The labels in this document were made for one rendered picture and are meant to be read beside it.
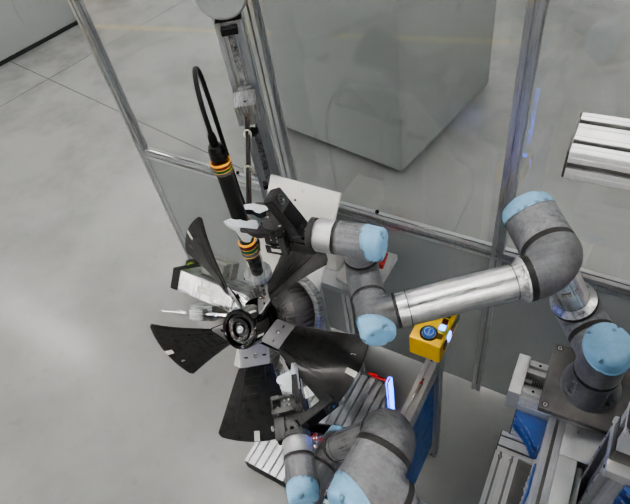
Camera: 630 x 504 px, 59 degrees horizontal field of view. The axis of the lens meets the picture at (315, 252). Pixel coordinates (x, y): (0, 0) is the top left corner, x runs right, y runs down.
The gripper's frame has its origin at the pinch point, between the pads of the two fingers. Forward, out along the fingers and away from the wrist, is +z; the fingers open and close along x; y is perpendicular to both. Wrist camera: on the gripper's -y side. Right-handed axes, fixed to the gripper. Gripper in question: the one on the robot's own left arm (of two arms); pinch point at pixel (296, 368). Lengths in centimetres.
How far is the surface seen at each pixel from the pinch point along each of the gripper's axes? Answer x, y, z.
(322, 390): 2.7, -5.8, -6.9
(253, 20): -55, -11, 92
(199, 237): -21.5, 20.0, 38.2
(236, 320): -7.5, 14.2, 15.5
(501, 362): 94, -71, 37
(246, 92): -41, -3, 77
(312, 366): 0.5, -4.4, -0.3
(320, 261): -21.9, -14.3, 16.4
